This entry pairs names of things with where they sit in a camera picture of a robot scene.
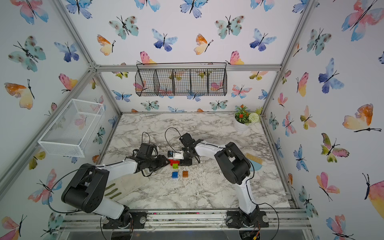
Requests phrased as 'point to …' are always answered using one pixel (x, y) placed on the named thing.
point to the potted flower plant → (243, 118)
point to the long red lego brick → (172, 162)
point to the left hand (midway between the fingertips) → (169, 161)
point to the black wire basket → (179, 79)
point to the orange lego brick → (185, 174)
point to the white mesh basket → (70, 133)
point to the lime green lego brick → (175, 166)
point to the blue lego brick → (175, 174)
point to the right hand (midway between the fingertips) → (181, 157)
